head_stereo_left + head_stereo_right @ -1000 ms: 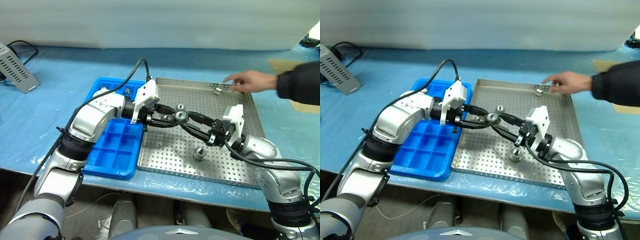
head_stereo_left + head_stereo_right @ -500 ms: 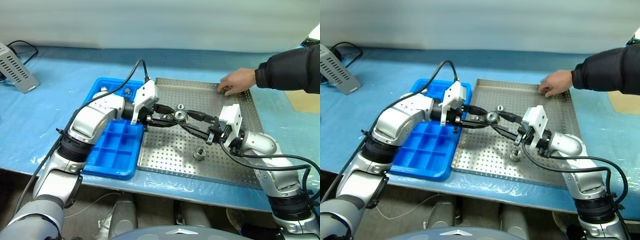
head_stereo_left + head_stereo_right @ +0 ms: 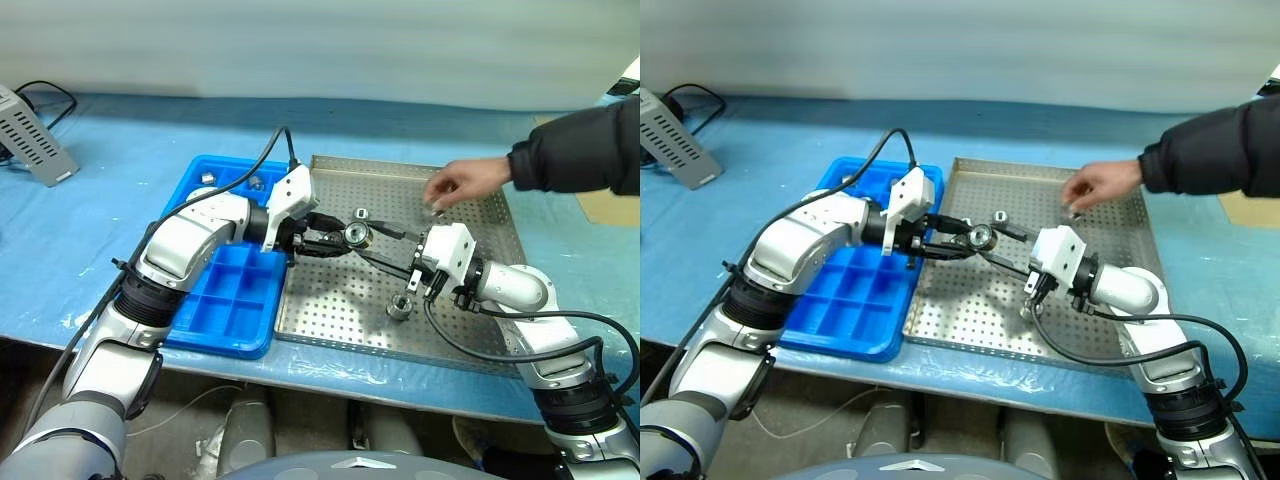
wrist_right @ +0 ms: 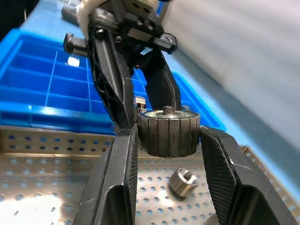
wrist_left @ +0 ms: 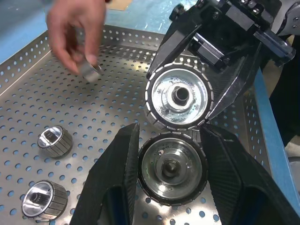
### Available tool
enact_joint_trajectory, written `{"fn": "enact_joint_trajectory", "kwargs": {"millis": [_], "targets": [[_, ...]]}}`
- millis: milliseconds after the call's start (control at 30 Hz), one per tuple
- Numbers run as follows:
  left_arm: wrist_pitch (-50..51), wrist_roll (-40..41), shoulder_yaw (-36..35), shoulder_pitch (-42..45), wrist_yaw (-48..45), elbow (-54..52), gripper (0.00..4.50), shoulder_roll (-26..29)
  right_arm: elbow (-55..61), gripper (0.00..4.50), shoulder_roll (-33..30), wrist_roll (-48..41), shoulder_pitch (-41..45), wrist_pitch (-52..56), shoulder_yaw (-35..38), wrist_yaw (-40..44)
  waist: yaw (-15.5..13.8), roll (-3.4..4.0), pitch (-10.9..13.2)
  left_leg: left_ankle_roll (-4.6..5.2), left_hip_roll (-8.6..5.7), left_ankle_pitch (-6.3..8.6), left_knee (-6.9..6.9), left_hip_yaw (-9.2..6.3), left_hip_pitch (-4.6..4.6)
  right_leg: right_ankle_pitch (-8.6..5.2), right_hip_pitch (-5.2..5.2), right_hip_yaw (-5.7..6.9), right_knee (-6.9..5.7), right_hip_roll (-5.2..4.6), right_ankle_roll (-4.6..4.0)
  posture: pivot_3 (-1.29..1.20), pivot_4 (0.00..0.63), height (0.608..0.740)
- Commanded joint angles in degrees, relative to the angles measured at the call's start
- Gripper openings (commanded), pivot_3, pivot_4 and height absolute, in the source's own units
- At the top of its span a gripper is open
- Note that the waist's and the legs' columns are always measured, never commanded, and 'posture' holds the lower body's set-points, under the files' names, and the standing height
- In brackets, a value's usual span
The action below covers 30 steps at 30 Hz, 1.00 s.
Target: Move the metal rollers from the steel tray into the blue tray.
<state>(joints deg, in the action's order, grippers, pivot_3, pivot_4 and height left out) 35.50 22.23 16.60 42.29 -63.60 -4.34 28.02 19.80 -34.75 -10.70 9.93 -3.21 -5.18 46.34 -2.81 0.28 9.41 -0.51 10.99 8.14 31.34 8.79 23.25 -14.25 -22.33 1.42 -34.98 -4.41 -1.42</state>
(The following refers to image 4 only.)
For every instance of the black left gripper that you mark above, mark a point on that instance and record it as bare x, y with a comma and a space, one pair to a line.
131, 28

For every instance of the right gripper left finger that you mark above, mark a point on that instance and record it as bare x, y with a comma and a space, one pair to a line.
117, 178

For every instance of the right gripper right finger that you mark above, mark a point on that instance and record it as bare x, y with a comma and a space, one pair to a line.
229, 178

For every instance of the blue compartment tray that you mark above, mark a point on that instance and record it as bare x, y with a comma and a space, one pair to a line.
30, 77

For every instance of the perforated metal tray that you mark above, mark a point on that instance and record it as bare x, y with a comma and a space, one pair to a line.
47, 187

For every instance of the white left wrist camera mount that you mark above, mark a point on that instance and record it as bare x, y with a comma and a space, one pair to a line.
83, 18

